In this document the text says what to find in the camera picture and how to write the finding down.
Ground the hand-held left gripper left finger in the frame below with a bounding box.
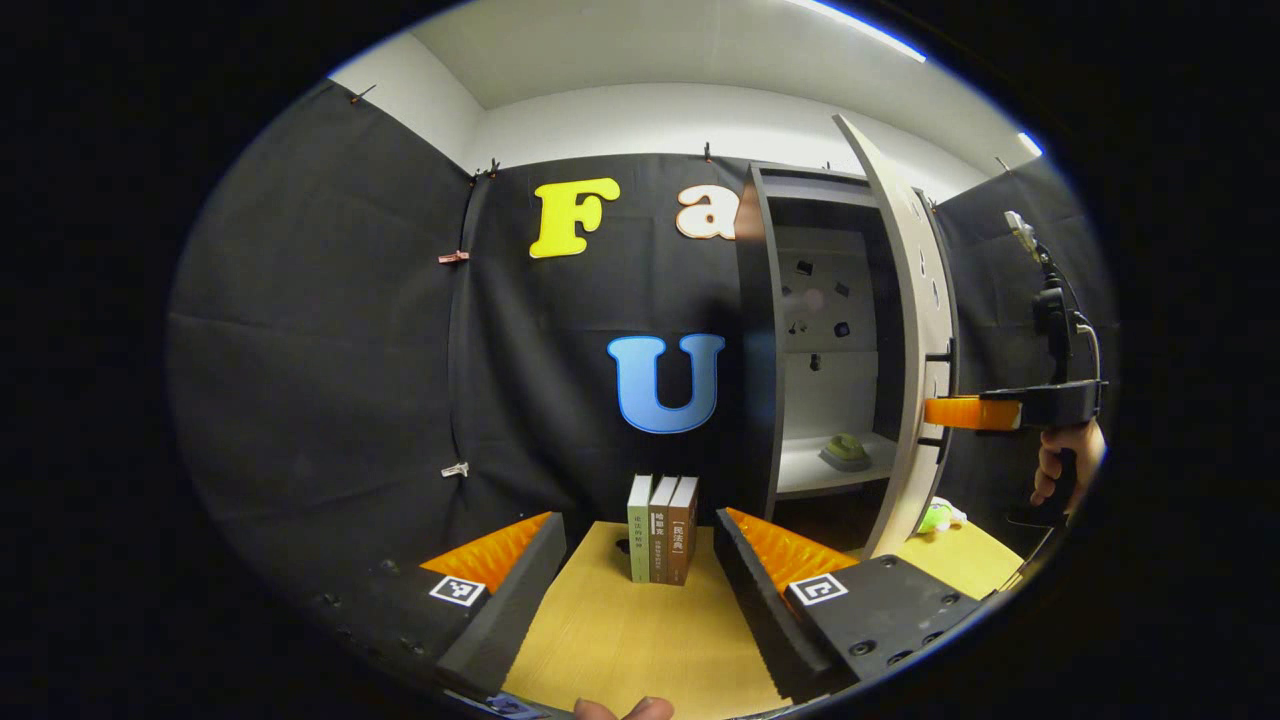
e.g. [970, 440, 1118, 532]
[303, 511, 568, 703]

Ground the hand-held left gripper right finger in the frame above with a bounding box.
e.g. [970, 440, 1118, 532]
[713, 507, 986, 704]

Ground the black cabinet door handle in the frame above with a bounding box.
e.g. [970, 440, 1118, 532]
[920, 340, 956, 461]

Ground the yellow-green bottle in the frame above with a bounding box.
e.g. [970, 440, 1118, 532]
[820, 433, 873, 473]

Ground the dark grey cabinet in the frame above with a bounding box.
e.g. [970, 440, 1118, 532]
[735, 160, 941, 561]

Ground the white cabinet shelf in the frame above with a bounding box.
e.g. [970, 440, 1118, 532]
[775, 430, 901, 498]

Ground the brown book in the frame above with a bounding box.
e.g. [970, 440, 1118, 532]
[667, 477, 700, 587]

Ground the white and green toy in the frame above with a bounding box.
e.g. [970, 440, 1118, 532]
[918, 497, 969, 536]

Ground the grey-brown book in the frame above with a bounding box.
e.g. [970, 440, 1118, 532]
[648, 476, 679, 585]

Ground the green book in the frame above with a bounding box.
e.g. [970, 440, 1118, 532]
[627, 474, 654, 584]

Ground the black backdrop cloth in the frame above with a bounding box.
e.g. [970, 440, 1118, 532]
[165, 78, 1119, 641]

